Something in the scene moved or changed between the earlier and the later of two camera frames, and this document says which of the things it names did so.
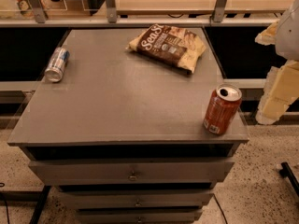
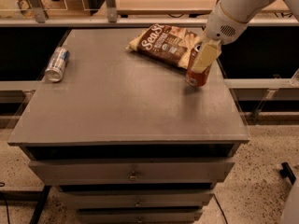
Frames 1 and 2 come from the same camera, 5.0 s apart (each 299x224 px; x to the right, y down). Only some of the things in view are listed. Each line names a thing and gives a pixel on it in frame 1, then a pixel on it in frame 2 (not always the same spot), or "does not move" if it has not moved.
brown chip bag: x=173 y=45 does not move
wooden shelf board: x=182 y=0 does not move
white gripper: x=289 y=35 → x=221 y=26
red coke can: x=221 y=107 → x=195 y=77
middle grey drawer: x=135 y=200 does not move
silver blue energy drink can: x=54 y=70 does not move
